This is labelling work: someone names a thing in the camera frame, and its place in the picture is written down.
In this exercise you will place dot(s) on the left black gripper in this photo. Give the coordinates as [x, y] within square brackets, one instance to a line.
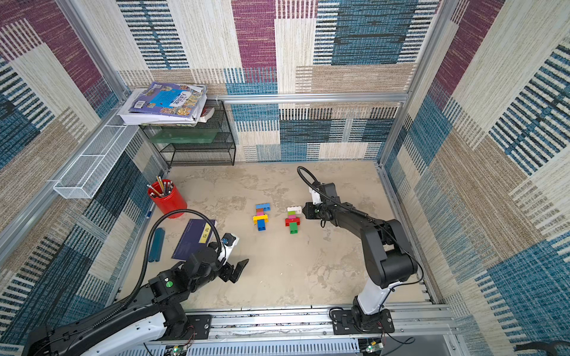
[228, 269]

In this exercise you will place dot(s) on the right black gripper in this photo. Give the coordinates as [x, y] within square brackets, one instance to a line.
[318, 211]

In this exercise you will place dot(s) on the white long lego brick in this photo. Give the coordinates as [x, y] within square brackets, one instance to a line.
[296, 209]

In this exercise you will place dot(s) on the red long lego brick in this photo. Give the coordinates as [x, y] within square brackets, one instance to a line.
[291, 220]

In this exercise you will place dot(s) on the dark blue square lego brick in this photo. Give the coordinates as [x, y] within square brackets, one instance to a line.
[261, 225]

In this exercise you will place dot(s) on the light blue long lego brick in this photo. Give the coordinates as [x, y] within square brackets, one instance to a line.
[264, 206]

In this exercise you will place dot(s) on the dark green square lego brick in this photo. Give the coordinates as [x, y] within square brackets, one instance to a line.
[293, 227]

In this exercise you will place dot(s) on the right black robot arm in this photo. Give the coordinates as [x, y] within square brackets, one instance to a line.
[388, 262]

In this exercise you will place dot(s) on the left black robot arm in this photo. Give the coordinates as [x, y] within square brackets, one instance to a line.
[152, 311]

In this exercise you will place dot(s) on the purple notebook yellow label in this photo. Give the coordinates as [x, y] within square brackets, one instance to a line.
[196, 236]

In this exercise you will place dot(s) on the red pencil cup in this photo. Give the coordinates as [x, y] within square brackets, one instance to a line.
[166, 196]

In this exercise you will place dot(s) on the stack of books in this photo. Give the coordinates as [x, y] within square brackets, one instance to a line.
[167, 103]

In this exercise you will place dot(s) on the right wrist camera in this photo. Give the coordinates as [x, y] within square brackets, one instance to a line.
[324, 193]

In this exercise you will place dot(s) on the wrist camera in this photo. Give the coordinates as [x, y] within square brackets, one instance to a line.
[324, 193]
[229, 242]

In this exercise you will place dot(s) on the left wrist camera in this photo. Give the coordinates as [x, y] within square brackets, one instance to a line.
[229, 242]

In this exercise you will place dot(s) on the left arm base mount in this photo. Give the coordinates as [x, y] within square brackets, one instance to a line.
[197, 327]

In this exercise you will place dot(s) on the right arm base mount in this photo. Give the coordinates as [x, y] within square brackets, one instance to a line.
[352, 322]

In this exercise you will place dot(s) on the black wire shelf rack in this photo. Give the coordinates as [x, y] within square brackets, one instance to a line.
[211, 143]

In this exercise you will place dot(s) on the white wire mesh basket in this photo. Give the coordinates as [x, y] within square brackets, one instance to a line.
[87, 173]

